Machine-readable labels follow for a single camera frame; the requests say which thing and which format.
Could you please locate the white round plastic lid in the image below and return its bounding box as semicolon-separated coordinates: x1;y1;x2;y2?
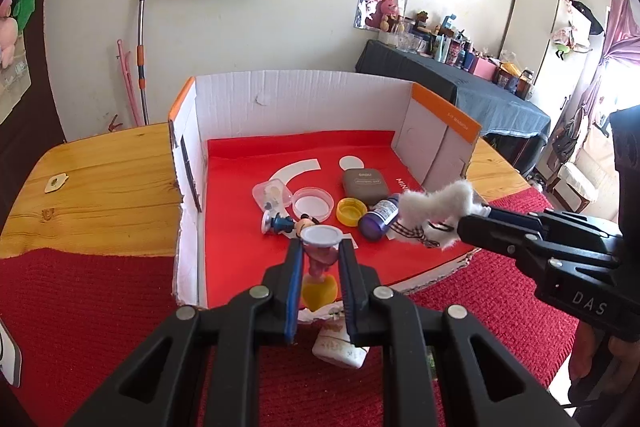
291;188;334;222

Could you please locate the pink plush pig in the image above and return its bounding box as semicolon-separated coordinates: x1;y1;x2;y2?
0;0;23;70

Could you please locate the beige hanging organiser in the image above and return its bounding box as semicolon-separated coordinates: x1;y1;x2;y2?
0;37;32;125

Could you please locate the white cream jar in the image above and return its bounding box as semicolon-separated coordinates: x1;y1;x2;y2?
311;314;370;370

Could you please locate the white square device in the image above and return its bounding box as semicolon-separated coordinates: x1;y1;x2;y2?
0;319;23;388

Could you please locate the pink plush doll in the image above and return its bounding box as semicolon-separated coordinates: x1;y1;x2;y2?
365;0;403;30

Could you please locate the red printed paper sheet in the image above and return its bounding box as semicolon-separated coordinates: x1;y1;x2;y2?
197;134;476;310

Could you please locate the grey rounded case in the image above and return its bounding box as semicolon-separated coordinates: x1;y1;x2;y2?
341;168;388;200

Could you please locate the pink curtain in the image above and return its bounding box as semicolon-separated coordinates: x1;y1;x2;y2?
580;0;636;142

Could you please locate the purple small bottle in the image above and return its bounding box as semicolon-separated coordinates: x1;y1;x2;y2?
357;194;402;240

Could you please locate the clear plastic earbud case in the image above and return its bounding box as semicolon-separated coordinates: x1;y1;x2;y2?
252;181;293;210

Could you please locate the pink plastic hanger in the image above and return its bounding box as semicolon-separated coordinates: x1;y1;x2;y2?
116;39;142;128

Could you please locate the green plush frog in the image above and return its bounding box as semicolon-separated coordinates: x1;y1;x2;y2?
14;0;38;32

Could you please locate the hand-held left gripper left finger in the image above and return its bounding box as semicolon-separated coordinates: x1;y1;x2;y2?
65;239;306;427

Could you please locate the side table with grey cloth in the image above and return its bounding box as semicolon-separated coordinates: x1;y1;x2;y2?
356;39;552;168

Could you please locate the orange and white cardboard box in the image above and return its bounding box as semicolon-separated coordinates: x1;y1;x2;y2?
167;69;483;323

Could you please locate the white wardrobe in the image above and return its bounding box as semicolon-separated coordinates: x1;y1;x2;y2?
500;0;608;142

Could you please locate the dark cloth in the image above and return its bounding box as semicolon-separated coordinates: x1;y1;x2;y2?
609;106;640;233

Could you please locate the blue black-haired figurine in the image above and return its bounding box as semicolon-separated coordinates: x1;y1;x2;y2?
261;212;321;238

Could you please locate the yellow bottle cap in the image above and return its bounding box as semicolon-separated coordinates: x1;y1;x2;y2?
336;198;368;227

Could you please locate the row of bottles and jars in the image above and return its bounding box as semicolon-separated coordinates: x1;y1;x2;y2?
377;12;536;100

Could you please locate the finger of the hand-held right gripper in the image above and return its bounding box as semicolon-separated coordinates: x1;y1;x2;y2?
487;207;623;253
457;213;621;275

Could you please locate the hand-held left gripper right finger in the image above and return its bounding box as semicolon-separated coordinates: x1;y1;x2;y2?
337;241;578;427

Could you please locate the pink yellow-haired figurine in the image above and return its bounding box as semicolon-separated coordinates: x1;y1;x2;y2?
299;227;346;312

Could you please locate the metal mop handle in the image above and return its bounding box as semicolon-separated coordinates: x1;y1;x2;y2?
135;0;151;126

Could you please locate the white fluffy plush toy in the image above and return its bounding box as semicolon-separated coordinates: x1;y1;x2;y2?
387;181;493;250

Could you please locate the red knitted mat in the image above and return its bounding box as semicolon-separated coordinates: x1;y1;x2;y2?
0;187;596;427

